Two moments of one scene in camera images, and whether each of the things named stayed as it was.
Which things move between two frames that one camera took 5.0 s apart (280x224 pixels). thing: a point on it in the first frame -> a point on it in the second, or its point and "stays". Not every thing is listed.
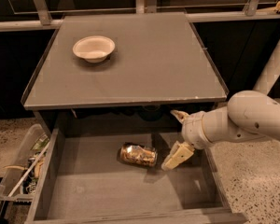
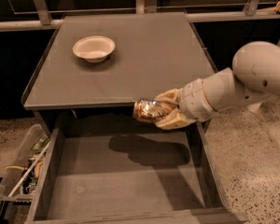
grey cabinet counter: x=158 y=59 stays
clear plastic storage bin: x=20 y=182 stays
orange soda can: x=138 y=154 -> x=151 y=109
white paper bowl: x=94 y=49 stays
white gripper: x=192 y=131 -> x=192 y=100
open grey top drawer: x=108 y=176 stays
